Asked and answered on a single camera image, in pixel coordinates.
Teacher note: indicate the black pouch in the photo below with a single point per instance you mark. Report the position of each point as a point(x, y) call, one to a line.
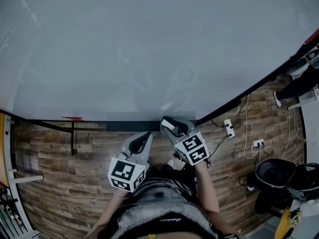
point(289, 234)

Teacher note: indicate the black hard-shell backpack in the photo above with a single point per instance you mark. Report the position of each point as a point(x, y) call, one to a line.
point(271, 173)

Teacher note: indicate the red tape strip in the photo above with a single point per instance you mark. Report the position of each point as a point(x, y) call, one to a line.
point(312, 36)

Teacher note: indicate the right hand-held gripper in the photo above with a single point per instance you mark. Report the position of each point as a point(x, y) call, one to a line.
point(192, 148)

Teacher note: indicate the dark metal rack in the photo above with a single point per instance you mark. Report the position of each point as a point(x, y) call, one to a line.
point(10, 205)

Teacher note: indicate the yellow table with white frame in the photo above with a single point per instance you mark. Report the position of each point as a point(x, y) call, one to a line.
point(2, 153)

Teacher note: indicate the person's black trouser legs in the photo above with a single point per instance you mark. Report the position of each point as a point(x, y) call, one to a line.
point(162, 173)

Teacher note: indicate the person's right forearm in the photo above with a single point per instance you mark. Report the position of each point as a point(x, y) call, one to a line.
point(207, 190)

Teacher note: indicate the whiteboard with black stand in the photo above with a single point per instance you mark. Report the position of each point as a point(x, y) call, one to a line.
point(124, 46)

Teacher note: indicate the person's left forearm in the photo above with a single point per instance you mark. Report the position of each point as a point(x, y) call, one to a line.
point(112, 208)

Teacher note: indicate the yellow round table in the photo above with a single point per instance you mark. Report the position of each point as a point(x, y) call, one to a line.
point(281, 228)

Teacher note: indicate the white eraser block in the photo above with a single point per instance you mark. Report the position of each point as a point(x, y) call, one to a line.
point(168, 125)

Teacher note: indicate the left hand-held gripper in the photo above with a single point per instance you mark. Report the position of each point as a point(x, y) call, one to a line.
point(122, 172)

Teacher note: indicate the long white power strip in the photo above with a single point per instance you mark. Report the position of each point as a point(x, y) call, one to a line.
point(229, 128)

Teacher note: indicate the person's black shirt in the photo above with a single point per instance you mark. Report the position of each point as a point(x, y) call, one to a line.
point(169, 225)

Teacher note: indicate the grey hard-shell backpack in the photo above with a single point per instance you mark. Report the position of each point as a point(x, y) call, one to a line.
point(297, 67)

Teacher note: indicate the small white power strip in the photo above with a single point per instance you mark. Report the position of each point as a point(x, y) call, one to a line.
point(258, 143)

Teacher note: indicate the red sticker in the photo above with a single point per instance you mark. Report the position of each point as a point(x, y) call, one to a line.
point(72, 118)

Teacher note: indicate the person's white shoe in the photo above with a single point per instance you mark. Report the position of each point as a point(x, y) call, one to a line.
point(174, 162)

